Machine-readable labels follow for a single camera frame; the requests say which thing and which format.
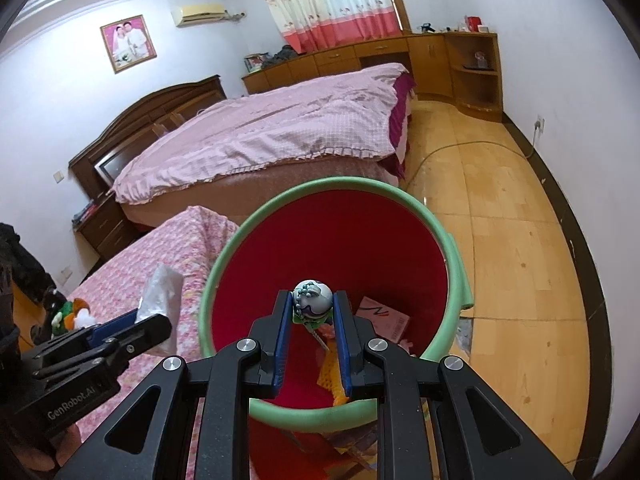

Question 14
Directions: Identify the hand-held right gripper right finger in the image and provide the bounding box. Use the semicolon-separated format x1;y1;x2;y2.
332;289;576;480

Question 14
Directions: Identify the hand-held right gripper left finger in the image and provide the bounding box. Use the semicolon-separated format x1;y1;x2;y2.
52;289;296;480

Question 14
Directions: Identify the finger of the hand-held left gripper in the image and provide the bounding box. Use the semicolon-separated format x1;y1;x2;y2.
32;309;142;367
97;314;173;378

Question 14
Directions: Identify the yellow knitted sponge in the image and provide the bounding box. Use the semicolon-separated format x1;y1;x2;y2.
317;347;351;408

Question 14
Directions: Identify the white plastic bag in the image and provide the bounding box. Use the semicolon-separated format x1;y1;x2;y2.
136;264;183;356

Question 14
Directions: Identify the small toy figure keychain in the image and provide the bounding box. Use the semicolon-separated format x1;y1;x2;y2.
291;279;334;351

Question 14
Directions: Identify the red bucket with green rim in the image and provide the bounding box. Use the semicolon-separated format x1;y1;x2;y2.
200;176;473;480

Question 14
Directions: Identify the person's left hand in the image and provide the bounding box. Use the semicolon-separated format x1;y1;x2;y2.
22;425;83;473

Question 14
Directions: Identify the green plush toy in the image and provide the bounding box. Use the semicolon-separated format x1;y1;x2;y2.
50;297;98;338

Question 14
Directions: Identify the dark wooden nightstand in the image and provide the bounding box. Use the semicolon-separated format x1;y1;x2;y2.
72;195;138;263

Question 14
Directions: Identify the bed with brown skirt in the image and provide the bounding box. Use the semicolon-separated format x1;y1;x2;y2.
120;70;418;233

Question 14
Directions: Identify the pink checked quilt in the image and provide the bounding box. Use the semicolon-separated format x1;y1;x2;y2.
111;62;418;206

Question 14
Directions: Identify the dark wooden headboard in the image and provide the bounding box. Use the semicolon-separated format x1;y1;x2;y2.
68;75;228;198

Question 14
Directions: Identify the dark bag on cabinet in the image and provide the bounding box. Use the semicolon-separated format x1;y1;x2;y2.
262;45;301;68

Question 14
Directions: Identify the long wooden cabinet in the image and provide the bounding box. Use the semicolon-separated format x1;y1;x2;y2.
241;31;503;123

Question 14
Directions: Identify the floral curtain with red hem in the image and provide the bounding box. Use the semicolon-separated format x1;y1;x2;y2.
252;0;403;54

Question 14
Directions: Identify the floor cable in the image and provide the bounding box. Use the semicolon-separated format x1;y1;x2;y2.
417;125;543;181

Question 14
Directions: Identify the framed wall photo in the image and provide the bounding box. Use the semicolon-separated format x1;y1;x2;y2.
100;14;157;74

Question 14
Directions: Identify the wall air conditioner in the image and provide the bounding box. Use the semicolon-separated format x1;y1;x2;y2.
171;2;227;28

